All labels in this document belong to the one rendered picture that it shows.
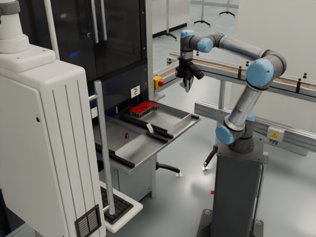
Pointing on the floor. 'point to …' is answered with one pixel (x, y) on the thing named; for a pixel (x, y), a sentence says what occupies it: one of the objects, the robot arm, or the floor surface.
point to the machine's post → (149, 95)
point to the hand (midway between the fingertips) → (188, 90)
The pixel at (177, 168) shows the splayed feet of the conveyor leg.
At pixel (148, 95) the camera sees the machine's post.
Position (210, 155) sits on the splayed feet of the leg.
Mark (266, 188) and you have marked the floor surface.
